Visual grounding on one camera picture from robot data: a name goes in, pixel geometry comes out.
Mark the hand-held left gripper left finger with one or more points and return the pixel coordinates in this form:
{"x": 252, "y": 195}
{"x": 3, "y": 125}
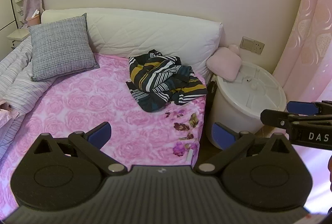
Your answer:
{"x": 99, "y": 131}

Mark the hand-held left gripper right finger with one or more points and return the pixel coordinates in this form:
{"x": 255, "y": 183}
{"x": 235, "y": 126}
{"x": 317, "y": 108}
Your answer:
{"x": 220, "y": 134}

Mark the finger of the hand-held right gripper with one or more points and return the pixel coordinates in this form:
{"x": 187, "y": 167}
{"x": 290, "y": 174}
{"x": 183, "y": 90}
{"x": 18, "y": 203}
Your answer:
{"x": 275, "y": 117}
{"x": 300, "y": 107}

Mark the striped knit sweater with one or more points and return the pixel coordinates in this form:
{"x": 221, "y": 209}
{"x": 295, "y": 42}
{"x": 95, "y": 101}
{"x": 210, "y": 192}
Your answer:
{"x": 160, "y": 76}

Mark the white lidded bucket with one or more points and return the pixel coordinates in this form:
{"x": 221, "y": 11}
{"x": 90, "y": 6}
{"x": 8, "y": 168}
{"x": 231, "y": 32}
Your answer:
{"x": 233, "y": 115}

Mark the pink floral bedsheet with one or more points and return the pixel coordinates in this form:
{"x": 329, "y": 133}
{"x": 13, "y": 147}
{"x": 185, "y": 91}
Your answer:
{"x": 90, "y": 104}

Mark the small pink pillow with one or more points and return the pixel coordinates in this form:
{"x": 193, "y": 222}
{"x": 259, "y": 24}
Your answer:
{"x": 224, "y": 63}

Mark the pink curtain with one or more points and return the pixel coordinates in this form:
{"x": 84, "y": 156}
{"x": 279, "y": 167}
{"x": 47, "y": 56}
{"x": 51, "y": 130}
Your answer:
{"x": 311, "y": 31}

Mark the grey woven pillow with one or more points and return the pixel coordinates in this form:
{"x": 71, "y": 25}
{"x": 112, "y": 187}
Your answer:
{"x": 61, "y": 47}

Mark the striped lilac quilt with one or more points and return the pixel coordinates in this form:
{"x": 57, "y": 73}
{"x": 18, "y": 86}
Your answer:
{"x": 18, "y": 78}

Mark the white quilted headboard cushion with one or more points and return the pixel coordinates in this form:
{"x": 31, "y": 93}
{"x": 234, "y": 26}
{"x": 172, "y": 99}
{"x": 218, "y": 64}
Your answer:
{"x": 145, "y": 31}

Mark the white nightstand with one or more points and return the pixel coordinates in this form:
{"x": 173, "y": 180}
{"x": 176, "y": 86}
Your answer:
{"x": 18, "y": 35}

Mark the pink tissue box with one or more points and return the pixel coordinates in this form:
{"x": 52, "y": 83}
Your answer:
{"x": 33, "y": 20}

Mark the beige wall socket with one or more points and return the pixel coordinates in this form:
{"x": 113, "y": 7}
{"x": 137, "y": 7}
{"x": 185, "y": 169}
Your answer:
{"x": 258, "y": 48}

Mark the beige wall switch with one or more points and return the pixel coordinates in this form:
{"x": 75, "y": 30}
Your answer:
{"x": 246, "y": 43}

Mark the white wall rack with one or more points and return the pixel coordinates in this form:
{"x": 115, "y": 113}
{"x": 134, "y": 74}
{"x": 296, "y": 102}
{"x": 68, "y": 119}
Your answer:
{"x": 18, "y": 3}

